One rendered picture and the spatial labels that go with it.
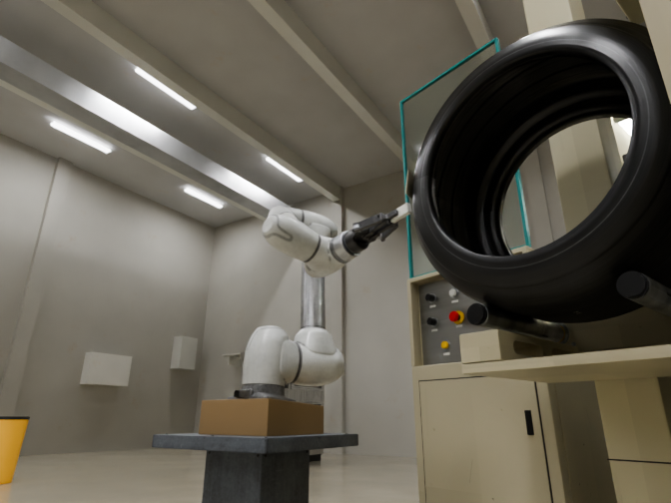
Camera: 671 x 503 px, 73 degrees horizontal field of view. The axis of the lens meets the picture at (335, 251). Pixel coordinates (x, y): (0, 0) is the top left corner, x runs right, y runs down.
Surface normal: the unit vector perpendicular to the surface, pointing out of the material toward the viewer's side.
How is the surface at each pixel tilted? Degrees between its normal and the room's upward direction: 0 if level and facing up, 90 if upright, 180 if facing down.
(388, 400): 90
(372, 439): 90
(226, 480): 90
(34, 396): 90
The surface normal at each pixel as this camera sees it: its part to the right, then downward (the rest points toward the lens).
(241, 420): -0.54, -0.29
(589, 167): -0.77, -0.22
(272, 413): 0.84, -0.18
